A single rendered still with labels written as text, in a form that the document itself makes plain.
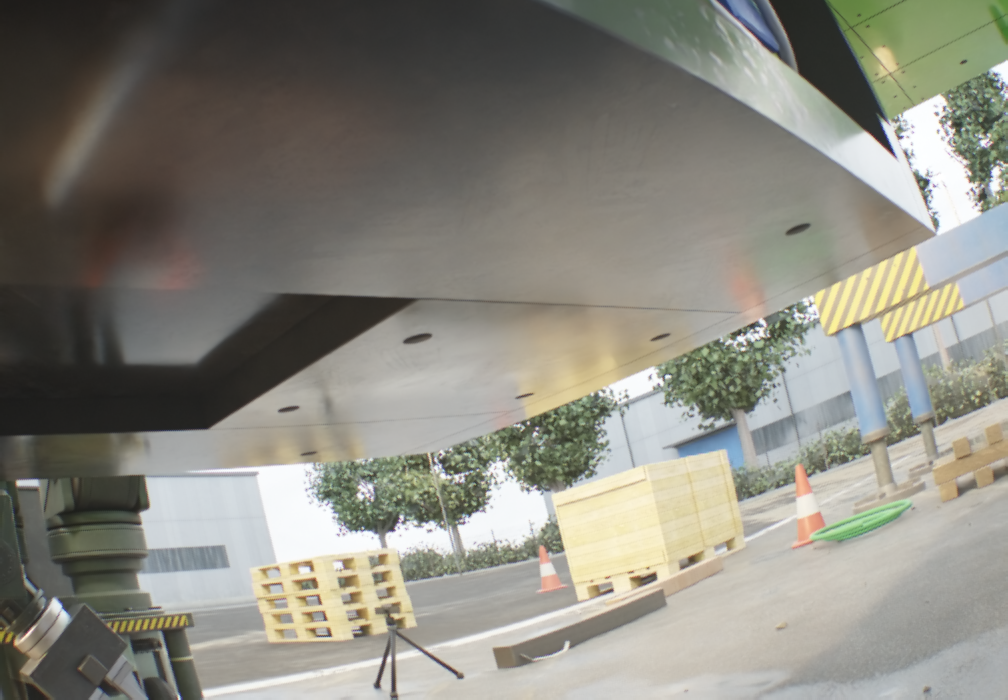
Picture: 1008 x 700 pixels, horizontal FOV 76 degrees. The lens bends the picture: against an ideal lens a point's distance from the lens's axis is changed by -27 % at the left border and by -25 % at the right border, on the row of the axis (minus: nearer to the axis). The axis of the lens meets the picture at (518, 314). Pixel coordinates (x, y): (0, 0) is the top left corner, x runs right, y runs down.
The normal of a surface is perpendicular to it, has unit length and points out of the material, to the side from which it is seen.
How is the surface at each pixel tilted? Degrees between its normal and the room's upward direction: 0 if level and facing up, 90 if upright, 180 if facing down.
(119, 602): 90
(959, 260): 90
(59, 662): 90
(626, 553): 90
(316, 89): 178
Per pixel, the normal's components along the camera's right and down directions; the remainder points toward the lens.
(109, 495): 0.63, 0.54
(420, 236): 0.26, 0.93
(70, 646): 0.71, -0.36
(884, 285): -0.66, -0.06
